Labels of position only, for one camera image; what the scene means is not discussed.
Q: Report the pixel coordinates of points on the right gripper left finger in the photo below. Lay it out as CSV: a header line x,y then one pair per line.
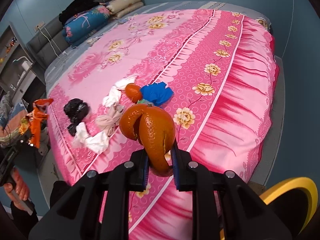
x,y
97,206

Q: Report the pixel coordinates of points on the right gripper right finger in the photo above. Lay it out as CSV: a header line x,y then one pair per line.
x,y
206,187

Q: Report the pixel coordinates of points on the white tissue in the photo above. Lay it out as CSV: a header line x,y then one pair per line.
x,y
115,92
98,143

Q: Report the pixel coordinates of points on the round black plastic bag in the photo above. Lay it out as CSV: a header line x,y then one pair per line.
x,y
76,110

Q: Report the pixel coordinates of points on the large orange peel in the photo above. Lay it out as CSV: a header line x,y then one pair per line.
x,y
154,128

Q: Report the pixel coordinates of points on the green cookie package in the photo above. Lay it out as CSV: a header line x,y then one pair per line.
x,y
146,102

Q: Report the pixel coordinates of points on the blue glove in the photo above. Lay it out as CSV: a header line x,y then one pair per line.
x,y
157,93

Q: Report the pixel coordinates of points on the person's left hand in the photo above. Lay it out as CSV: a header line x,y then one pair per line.
x,y
21,191

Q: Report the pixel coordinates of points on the grey bedside shelf unit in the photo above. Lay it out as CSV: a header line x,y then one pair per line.
x,y
21,76

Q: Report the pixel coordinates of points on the beige crumpled cloth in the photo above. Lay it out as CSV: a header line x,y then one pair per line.
x,y
110,121

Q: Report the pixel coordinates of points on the grey upholstered headboard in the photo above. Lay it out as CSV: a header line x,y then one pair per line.
x,y
48,43

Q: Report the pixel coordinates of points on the pink floral bedspread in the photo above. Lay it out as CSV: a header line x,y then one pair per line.
x,y
220,66

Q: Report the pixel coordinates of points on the blue floral folded quilt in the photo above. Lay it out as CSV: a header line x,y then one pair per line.
x,y
83,25

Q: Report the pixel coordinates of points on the black clothing pile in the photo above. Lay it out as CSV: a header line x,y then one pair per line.
x,y
76,7

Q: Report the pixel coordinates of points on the beige folded quilt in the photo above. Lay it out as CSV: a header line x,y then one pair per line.
x,y
120,8

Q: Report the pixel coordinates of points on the wall power socket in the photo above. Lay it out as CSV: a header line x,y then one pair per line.
x,y
39,26

